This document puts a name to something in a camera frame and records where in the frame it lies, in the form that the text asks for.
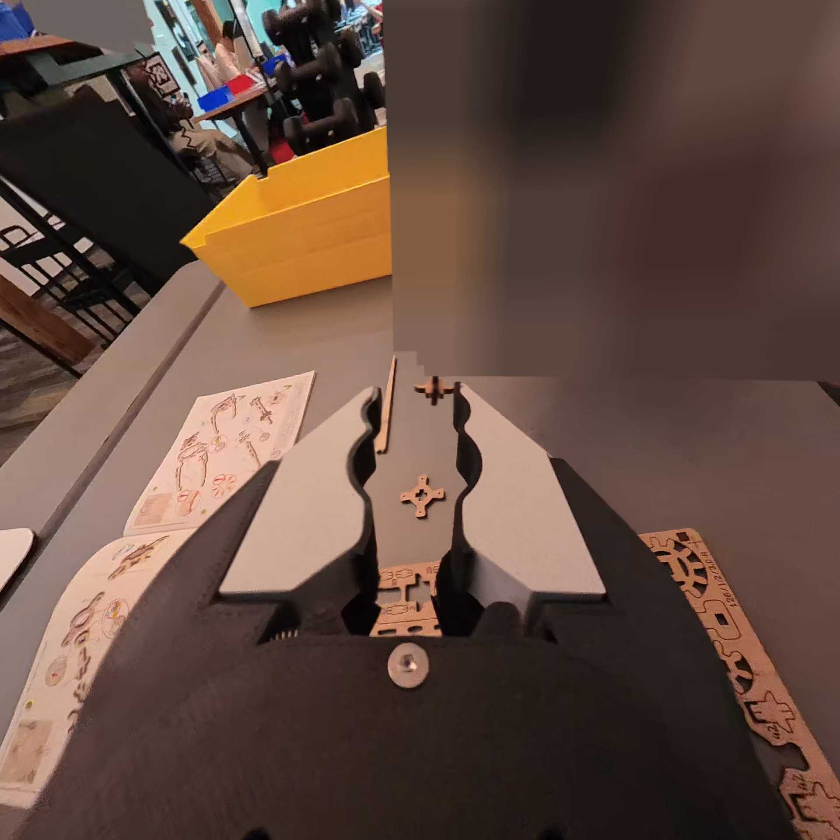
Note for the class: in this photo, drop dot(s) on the thin wooden stick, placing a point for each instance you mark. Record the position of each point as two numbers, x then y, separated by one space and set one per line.
386 407

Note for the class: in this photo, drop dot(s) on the illustrated instruction booklet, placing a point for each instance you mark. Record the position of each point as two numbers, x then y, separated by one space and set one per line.
216 453

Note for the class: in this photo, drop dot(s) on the wooden laser-cut parts sheet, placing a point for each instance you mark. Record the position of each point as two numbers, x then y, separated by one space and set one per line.
741 630

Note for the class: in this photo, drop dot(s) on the black metal chair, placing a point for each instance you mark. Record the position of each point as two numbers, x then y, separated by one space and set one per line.
59 262

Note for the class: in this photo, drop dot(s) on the black dumbbell rack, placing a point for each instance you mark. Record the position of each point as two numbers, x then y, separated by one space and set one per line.
321 72

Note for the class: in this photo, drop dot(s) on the yellow plastic bin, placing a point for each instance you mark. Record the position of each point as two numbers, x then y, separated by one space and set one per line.
295 243

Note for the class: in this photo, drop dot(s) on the black and white printed tag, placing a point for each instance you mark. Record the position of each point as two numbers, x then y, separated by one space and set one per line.
162 74

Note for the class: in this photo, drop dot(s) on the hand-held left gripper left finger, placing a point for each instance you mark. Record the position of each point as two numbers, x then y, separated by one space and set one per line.
295 512

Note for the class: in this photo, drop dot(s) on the blue tray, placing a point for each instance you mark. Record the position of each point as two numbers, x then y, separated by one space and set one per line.
215 98

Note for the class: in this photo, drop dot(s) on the white flat object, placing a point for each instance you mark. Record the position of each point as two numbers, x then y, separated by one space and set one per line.
13 558

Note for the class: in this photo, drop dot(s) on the red tray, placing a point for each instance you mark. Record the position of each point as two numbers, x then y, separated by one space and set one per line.
241 84

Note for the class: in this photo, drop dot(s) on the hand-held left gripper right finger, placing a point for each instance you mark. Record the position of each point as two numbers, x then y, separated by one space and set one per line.
525 512

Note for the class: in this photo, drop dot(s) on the small wooden cross piece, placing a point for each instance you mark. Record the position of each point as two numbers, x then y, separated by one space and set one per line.
434 389

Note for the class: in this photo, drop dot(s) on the black leaning panel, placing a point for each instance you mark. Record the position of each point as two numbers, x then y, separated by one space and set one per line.
98 190

